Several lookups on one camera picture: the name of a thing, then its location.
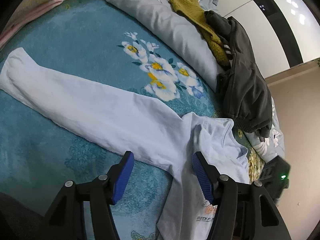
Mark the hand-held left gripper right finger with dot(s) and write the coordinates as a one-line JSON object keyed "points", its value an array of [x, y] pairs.
{"points": [[202, 177]]}

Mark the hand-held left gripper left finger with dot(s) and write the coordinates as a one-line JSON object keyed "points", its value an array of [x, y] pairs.
{"points": [[122, 177]]}

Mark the light blue long-sleeve shirt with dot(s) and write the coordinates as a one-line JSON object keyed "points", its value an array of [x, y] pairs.
{"points": [[100, 110]]}

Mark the dark grey pants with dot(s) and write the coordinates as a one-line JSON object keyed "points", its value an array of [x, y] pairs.
{"points": [[247, 90]]}

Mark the white wardrobe with black stripe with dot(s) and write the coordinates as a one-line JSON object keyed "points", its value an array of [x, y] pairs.
{"points": [[310, 35]]}

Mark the dark grey striped garment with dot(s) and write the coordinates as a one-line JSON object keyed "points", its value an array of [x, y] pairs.
{"points": [[217, 21]]}

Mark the blue floral duvet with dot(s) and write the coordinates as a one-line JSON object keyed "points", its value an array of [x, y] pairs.
{"points": [[155, 12]]}

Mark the olive green knit sweater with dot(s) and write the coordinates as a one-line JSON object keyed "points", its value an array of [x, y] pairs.
{"points": [[187, 2]]}

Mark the pink folded blanket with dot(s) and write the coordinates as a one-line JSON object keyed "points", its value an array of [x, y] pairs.
{"points": [[32, 12]]}

